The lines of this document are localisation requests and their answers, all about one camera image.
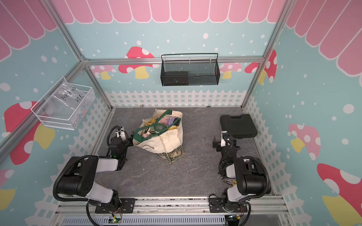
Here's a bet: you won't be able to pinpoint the black plastic tool case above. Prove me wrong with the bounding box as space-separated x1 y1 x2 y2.
220 114 258 139

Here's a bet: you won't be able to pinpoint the black box in basket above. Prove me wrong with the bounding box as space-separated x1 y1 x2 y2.
161 71 189 86

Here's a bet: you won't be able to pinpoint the purple pencil sharpener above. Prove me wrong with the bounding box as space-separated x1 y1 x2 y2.
167 117 178 126

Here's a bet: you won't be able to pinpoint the cream canvas tote bag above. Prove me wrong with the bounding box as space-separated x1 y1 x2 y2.
133 109 184 164

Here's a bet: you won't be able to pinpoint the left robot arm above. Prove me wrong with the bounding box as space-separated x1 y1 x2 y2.
53 126 133 212

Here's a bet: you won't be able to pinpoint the black wire mesh basket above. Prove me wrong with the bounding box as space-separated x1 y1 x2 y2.
160 53 220 86

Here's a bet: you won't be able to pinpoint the yellow handled pliers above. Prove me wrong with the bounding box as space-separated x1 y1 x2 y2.
223 178 237 186

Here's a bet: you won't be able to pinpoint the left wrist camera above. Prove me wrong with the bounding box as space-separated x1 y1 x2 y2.
116 127 128 140

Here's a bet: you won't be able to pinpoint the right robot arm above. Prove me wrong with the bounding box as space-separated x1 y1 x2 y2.
208 131 271 213

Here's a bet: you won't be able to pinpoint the clear wall bin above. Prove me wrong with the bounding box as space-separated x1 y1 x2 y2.
31 78 96 131

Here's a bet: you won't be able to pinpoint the pink pencil sharpener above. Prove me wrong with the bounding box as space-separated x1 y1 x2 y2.
159 118 169 126

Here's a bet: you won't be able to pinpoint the green pencil sharpener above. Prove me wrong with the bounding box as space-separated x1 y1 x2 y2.
153 123 167 133

